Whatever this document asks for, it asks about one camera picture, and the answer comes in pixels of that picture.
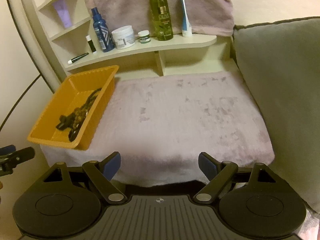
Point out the blue white tube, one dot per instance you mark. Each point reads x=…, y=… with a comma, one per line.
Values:
x=186, y=25

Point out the small green white jar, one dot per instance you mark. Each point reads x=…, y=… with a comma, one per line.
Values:
x=144, y=36

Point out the black white pen tube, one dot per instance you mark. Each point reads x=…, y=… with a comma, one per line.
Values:
x=77, y=58

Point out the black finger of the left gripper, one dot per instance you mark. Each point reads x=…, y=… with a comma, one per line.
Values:
x=10, y=158

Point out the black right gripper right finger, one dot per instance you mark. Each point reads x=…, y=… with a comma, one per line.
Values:
x=219, y=175

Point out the blue spray bottle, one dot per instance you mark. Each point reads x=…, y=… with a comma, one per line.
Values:
x=102, y=32

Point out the yellow plastic tray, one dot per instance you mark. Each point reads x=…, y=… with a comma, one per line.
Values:
x=71, y=95

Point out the lilac tube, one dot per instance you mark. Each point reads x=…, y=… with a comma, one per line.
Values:
x=61, y=8

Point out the grey cushion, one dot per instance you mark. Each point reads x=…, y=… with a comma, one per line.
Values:
x=280, y=65

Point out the green olive spray bottle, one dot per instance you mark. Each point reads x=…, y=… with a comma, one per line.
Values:
x=161, y=19

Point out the white cream jar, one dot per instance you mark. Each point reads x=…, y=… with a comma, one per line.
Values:
x=123, y=37

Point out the black scrunchie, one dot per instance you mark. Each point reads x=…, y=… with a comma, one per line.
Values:
x=69, y=122

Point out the cream corner shelf unit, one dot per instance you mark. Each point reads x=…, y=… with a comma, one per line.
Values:
x=197, y=54

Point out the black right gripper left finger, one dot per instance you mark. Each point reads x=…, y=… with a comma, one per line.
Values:
x=100, y=174

